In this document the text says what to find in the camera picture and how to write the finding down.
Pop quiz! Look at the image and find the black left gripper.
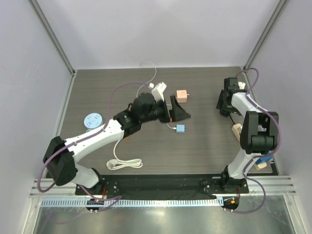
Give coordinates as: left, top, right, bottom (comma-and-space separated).
140, 95, 190, 123

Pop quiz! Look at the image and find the light blue charger plug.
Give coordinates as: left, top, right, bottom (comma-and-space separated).
175, 124, 186, 133

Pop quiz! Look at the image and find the tan cube socket adapter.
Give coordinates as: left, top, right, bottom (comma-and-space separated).
176, 90, 190, 103

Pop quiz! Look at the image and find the thin white charging cable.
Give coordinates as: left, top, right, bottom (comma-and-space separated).
136, 60, 177, 130

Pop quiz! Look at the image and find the round light blue socket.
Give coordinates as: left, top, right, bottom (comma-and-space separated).
83, 113, 103, 130

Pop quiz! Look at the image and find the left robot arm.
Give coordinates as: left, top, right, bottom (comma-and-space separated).
43, 93, 191, 195

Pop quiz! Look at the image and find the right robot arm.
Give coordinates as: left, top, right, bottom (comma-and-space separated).
216, 78, 279, 193

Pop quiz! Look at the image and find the beige red power strip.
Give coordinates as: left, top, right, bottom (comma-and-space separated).
231, 123, 267, 170

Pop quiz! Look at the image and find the blue cube adapter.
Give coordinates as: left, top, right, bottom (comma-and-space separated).
255, 152, 273, 165

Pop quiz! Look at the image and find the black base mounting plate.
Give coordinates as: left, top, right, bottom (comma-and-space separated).
87, 173, 249, 196

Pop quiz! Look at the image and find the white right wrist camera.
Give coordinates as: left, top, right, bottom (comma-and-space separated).
238, 81, 246, 90

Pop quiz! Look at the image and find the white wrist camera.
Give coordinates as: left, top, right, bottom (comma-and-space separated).
238, 81, 246, 90
148, 82, 167, 102

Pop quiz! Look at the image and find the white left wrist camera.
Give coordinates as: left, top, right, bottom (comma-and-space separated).
148, 82, 167, 102

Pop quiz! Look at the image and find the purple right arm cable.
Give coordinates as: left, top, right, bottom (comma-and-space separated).
235, 67, 283, 214

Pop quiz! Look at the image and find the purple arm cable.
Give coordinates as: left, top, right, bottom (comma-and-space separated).
37, 82, 149, 212
235, 67, 283, 214

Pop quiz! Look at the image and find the white power strip cord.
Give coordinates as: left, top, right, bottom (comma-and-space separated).
106, 137, 143, 171

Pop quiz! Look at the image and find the aluminium front rail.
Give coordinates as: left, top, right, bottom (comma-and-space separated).
29, 175, 297, 198

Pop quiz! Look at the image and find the white slotted cable duct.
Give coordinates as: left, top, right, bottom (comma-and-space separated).
40, 197, 224, 208

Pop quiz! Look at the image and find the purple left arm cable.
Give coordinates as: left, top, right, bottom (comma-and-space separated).
37, 82, 149, 212

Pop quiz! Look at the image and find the right aluminium frame post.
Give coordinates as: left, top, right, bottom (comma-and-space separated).
242, 0, 289, 69

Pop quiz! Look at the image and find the aluminium frame post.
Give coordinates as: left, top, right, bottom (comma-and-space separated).
242, 0, 289, 69
28, 0, 77, 77

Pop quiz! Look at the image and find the left aluminium frame post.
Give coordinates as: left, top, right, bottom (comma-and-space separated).
28, 0, 77, 77

